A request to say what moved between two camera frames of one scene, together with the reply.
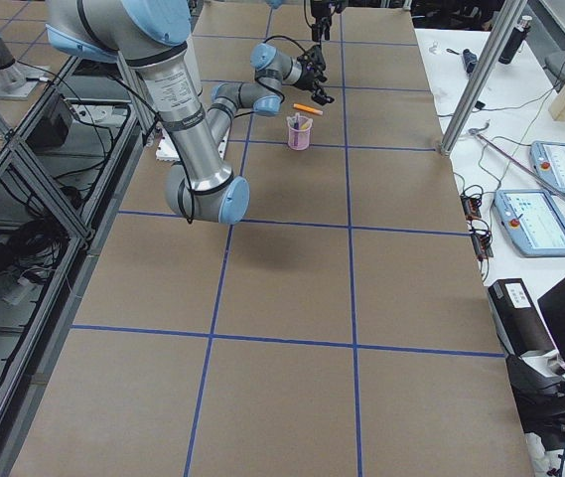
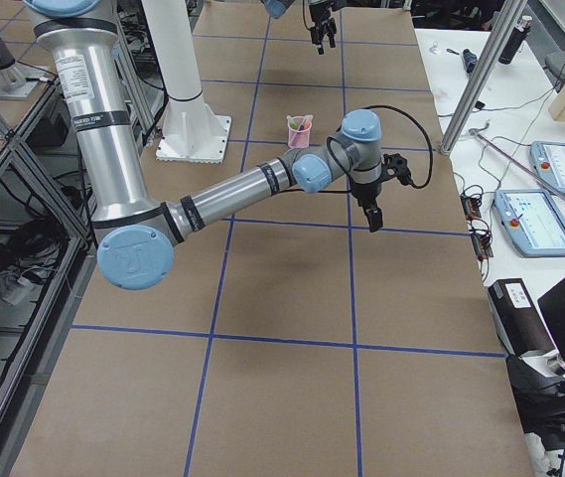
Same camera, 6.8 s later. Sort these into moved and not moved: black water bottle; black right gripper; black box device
Moved: black right gripper
Not moved: black box device; black water bottle
